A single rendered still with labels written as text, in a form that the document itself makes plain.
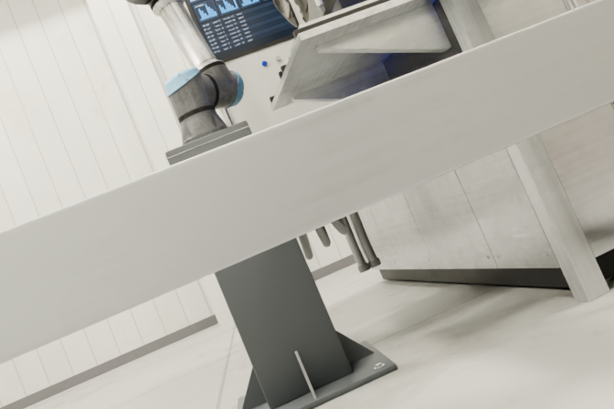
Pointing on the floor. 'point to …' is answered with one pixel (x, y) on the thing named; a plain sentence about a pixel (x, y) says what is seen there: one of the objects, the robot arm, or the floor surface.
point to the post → (553, 212)
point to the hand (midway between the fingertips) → (300, 21)
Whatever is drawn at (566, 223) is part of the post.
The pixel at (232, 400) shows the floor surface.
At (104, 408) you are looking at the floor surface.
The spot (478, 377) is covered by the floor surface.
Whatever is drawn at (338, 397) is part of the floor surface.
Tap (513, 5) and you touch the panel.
